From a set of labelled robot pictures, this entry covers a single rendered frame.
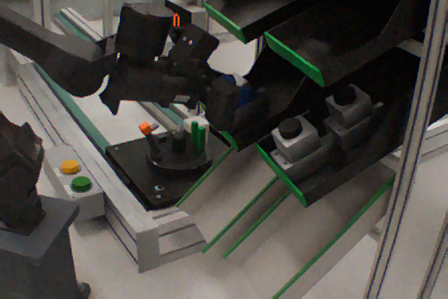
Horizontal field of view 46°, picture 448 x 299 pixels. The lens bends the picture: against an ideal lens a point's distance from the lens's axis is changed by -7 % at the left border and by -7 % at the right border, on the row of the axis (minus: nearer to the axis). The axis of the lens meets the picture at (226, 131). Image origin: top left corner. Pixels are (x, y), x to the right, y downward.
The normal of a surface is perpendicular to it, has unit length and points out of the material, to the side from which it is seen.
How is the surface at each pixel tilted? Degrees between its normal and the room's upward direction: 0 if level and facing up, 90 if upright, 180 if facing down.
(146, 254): 90
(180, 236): 90
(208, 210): 45
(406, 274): 0
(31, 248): 0
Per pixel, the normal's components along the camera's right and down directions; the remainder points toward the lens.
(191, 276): 0.05, -0.87
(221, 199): -0.61, -0.51
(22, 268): -0.21, 0.47
